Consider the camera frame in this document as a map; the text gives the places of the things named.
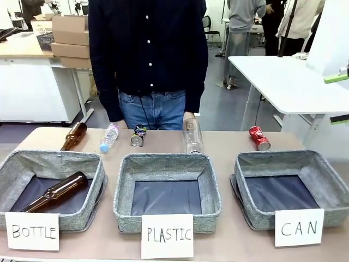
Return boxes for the grey basket labelled plastic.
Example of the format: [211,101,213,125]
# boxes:
[113,152,223,234]

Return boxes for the grey basket labelled bottle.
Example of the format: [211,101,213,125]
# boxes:
[0,149,107,231]

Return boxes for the black flat device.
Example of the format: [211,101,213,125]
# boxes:
[0,27,22,42]

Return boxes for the person right forearm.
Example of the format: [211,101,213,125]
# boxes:
[89,46,125,123]

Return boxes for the person in grey clothes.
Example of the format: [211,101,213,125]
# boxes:
[222,0,267,90]

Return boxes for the crushed red drink can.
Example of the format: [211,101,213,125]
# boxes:
[248,126,272,152]

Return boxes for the blue colourful drink can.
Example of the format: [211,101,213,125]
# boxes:
[130,124,148,148]

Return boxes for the flat cardboard box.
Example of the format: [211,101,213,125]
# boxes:
[59,56,93,69]
[50,42,91,59]

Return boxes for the large open cardboard box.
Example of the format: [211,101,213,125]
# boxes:
[51,14,91,46]

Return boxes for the white paper label plastic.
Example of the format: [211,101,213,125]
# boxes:
[140,213,195,260]

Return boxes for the white crate with cardboard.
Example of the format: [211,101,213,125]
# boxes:
[30,13,61,33]

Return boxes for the white paper label bottle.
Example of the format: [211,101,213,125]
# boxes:
[4,211,61,252]

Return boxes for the white paper label can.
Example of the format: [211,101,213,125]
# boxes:
[274,208,326,248]

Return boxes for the black tripod pole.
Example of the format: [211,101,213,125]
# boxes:
[278,0,298,58]

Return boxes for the brown glass bottle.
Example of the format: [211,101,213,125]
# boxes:
[60,122,88,152]
[20,171,89,213]

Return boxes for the person left hand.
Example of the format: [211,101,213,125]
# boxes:
[184,111,197,129]

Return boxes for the black mesh basket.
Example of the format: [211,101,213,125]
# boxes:
[35,32,55,51]

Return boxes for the person left forearm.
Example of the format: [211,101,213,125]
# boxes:
[184,40,210,115]

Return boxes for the person in brown clothes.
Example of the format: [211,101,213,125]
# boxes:
[21,0,46,31]

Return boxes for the clear plastic bottle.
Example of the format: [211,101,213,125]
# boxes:
[182,120,205,154]

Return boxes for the person in black clothes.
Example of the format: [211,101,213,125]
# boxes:
[262,0,286,57]

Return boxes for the white table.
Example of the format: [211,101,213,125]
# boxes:
[227,53,349,150]

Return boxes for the wooden top office desk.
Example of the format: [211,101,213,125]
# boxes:
[0,32,95,123]

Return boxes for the black office chair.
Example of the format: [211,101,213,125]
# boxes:
[202,15,223,49]

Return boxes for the person in beige jacket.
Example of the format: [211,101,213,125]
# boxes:
[275,0,326,55]

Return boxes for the grey basket labelled can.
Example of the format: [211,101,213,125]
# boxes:
[230,149,349,230]

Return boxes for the plastic bottle with blue cap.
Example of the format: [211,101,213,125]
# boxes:
[99,122,120,153]

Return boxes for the person in dark shirt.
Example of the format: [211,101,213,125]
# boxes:
[88,0,210,131]

